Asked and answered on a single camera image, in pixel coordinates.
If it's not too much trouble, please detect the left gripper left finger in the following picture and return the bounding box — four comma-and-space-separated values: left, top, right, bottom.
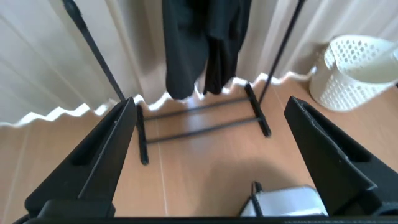
24, 96, 137, 218

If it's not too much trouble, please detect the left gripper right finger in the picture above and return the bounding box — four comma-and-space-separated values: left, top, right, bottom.
284, 95, 398, 217

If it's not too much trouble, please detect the white laundry basket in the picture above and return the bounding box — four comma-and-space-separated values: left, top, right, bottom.
309, 34, 398, 112

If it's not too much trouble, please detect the black clothes rack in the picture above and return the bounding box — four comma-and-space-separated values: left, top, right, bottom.
62, 0, 307, 166

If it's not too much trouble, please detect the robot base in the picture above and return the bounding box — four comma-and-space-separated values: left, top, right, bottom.
239, 181, 329, 218

